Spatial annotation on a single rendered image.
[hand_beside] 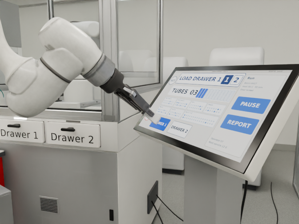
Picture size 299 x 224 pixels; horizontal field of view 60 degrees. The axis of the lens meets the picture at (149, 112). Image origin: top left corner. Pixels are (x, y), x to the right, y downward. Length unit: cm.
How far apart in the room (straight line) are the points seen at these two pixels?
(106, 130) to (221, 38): 330
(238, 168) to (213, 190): 25
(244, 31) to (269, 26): 34
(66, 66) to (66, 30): 9
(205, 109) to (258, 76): 17
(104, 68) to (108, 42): 49
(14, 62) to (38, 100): 11
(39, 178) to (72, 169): 21
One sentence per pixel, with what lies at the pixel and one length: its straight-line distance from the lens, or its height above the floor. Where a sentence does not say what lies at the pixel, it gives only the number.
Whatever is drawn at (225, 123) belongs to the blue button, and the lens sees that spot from 71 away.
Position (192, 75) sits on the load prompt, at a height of 116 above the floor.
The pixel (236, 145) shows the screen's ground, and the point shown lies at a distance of 65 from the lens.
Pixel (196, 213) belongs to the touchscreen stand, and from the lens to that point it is 95.
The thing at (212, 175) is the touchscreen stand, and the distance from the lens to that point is 84.
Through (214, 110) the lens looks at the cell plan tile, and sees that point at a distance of 76.
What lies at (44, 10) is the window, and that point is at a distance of 143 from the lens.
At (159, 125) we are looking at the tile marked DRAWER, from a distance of 89.
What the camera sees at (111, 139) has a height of 86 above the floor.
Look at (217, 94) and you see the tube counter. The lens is 80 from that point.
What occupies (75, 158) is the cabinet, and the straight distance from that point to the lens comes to 138.
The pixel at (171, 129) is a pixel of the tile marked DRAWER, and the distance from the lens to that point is 83.
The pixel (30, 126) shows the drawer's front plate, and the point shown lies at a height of 90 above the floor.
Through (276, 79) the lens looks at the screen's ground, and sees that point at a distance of 73.
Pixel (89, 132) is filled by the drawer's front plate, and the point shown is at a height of 89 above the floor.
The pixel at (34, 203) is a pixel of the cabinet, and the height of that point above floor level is 46.
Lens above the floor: 118
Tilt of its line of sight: 9 degrees down
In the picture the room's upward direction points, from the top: straight up
